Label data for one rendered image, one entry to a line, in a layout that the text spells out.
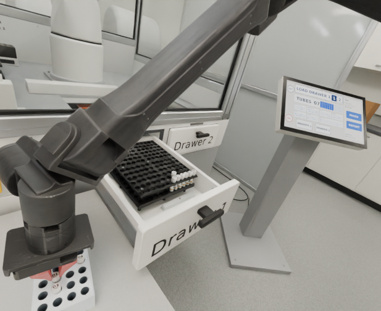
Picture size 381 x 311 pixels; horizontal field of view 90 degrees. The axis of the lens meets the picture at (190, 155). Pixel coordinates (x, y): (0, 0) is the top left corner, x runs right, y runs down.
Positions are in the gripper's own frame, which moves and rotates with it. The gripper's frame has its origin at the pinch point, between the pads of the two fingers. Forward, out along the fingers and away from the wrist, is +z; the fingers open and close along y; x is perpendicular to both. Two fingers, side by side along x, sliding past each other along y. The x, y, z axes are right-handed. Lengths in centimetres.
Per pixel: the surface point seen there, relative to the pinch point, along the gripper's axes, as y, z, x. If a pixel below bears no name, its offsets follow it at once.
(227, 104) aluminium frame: -69, -23, -38
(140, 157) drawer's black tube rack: -21.5, -8.6, -20.1
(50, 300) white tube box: 0.9, 1.6, 3.4
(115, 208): -11.2, -4.9, -6.8
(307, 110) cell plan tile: -112, -30, -22
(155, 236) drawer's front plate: -14.3, -9.0, 5.5
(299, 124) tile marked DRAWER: -105, -23, -20
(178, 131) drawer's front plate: -40, -12, -31
